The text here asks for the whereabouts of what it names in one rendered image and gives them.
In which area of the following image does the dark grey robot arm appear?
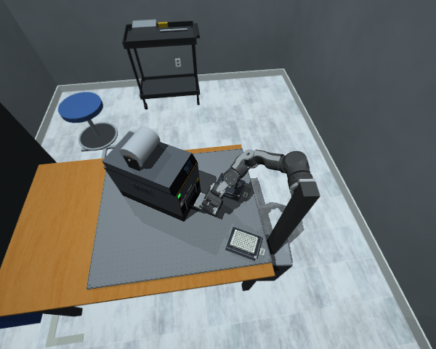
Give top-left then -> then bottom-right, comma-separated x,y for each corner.
210,149 -> 315,198

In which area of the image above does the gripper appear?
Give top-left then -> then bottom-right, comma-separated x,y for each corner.
199,187 -> 226,212

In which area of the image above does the grey cylinder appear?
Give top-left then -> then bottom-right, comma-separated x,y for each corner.
119,127 -> 161,167

